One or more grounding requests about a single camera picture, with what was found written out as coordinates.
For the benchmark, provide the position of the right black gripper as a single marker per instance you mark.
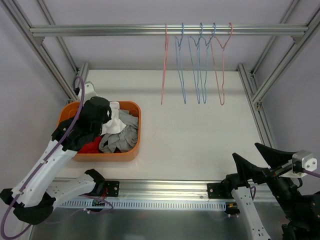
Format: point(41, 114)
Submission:
point(267, 172)

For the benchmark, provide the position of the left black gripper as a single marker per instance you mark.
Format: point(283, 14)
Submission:
point(99, 110)

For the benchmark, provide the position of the white cloth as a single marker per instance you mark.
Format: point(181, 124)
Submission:
point(115, 125)

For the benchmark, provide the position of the red tank top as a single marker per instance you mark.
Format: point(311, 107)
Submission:
point(91, 147)

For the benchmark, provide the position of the grey tank top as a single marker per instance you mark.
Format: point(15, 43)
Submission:
point(124, 141)

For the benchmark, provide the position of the blue wire hanger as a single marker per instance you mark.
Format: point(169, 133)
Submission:
point(179, 63)

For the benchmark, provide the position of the pink wire hanger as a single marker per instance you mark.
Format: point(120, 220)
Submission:
point(166, 45)

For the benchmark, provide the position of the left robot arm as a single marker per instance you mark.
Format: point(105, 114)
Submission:
point(34, 199)

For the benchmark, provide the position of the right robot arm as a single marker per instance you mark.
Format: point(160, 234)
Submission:
point(302, 214)

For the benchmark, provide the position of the orange plastic basket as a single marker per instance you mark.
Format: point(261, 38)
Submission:
point(71, 109)

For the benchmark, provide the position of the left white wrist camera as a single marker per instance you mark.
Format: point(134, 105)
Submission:
point(89, 91)

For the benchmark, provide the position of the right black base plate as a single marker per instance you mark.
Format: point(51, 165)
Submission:
point(215, 190)

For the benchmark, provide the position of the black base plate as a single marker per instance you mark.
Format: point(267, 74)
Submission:
point(110, 189)
point(215, 190)

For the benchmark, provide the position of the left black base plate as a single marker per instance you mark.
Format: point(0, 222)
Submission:
point(110, 189)

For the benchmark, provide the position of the aluminium front rail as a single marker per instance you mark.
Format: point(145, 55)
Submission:
point(170, 190)

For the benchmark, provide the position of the white slotted cable duct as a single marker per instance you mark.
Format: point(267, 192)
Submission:
point(132, 204)

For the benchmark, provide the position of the aluminium hanging rail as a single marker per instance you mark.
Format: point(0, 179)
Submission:
point(90, 30)

